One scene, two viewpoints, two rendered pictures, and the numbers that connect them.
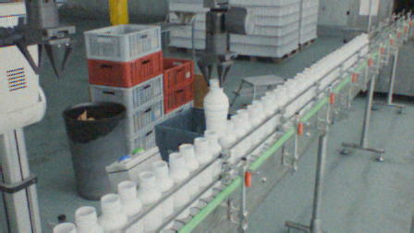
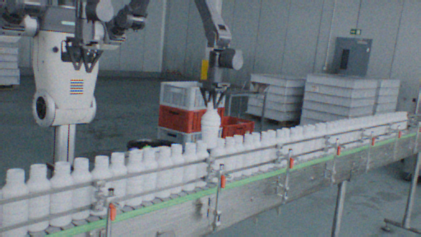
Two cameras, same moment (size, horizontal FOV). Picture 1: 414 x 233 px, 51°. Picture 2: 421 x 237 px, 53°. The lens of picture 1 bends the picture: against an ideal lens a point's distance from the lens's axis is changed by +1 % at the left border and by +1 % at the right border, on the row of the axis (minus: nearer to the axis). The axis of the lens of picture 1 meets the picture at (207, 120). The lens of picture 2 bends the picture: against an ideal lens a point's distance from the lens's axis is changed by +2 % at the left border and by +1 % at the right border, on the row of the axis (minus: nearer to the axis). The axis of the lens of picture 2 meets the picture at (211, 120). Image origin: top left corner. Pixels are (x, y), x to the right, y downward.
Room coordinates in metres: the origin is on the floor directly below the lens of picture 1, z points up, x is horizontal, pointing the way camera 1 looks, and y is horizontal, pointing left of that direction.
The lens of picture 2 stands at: (-0.30, -0.33, 1.51)
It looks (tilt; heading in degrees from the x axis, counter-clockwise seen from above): 10 degrees down; 12
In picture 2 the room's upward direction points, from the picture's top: 6 degrees clockwise
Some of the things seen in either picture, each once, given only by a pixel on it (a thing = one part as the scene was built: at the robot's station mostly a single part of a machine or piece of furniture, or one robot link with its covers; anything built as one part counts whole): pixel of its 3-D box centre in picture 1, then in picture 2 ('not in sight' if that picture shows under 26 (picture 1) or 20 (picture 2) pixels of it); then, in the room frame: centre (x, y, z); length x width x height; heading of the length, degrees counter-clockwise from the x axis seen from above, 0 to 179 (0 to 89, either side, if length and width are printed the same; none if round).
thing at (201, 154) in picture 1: (200, 167); (188, 166); (1.06, 0.02, 1.08); 0.06 x 0.06 x 0.17
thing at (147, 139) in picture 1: (131, 135); not in sight; (3.77, 0.72, 0.11); 0.61 x 0.41 x 0.22; 156
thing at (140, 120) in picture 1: (129, 113); not in sight; (3.77, 0.72, 0.33); 0.61 x 0.41 x 0.22; 156
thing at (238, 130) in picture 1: (236, 141); (228, 158); (1.25, -0.09, 1.08); 0.06 x 0.06 x 0.17
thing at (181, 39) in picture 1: (204, 25); (281, 98); (9.08, 0.05, 0.50); 1.23 x 1.05 x 1.00; 149
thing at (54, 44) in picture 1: (54, 54); (86, 57); (0.84, 0.30, 1.44); 0.07 x 0.07 x 0.09; 60
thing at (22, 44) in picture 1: (41, 52); (80, 55); (0.85, 0.33, 1.44); 0.07 x 0.07 x 0.09; 60
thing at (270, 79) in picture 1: (258, 93); not in sight; (4.87, -0.61, 0.21); 0.61 x 0.47 x 0.41; 24
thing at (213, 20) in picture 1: (218, 21); (218, 58); (1.15, -0.03, 1.46); 0.07 x 0.06 x 0.07; 60
